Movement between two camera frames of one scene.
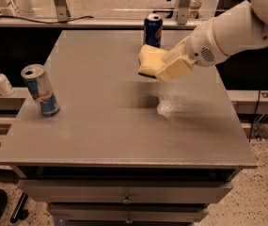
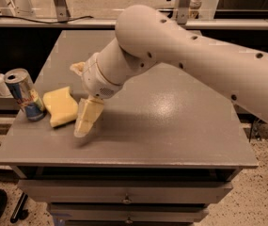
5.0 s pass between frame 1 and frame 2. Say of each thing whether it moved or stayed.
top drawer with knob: stayed
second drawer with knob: stayed
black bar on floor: stayed
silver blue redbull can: moved
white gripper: moved
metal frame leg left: stayed
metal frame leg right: stayed
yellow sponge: moved
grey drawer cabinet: stayed
